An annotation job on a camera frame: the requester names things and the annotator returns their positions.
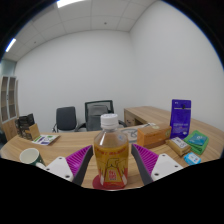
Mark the small ceiling light panel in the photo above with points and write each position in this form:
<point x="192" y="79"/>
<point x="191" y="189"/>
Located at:
<point x="10" y="45"/>

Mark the green flat packet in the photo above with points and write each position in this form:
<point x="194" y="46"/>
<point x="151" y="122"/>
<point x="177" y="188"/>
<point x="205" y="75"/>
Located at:
<point x="197" y="140"/>

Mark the orange cardboard box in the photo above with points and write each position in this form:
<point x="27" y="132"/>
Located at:
<point x="153" y="136"/>

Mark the dark brown carton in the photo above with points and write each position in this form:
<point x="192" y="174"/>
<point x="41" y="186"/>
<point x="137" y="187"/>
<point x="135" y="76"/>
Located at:
<point x="20" y="125"/>

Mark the white paper sheet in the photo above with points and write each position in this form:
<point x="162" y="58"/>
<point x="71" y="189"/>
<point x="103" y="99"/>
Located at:
<point x="131" y="132"/>

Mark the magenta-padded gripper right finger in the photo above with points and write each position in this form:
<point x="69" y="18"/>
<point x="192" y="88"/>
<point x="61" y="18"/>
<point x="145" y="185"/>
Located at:
<point x="165" y="164"/>

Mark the yellow-labelled drink bottle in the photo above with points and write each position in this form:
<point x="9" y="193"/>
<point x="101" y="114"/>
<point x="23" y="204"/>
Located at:
<point x="111" y="156"/>

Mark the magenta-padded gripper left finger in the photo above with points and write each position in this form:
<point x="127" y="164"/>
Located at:
<point x="58" y="166"/>

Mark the dark padded chair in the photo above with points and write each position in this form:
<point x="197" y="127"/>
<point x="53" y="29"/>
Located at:
<point x="65" y="118"/>

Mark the large ceiling light panel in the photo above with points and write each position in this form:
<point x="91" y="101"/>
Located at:
<point x="68" y="2"/>

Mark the green and white mug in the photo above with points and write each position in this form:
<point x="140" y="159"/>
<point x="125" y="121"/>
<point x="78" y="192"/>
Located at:
<point x="30" y="156"/>

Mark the purple stand-up pouch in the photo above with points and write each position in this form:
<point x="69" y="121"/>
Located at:
<point x="180" y="117"/>

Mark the white and green pamphlet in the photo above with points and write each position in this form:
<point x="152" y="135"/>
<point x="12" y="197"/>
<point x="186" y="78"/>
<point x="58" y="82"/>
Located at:
<point x="45" y="139"/>

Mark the small blue packet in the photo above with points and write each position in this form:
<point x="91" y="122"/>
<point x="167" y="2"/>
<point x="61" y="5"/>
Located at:
<point x="192" y="158"/>

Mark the black mesh office chair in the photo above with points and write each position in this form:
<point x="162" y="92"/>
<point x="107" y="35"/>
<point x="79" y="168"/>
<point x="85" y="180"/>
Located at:
<point x="96" y="113"/>

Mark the small tan box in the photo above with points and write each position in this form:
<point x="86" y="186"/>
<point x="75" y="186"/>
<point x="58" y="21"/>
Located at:
<point x="178" y="146"/>

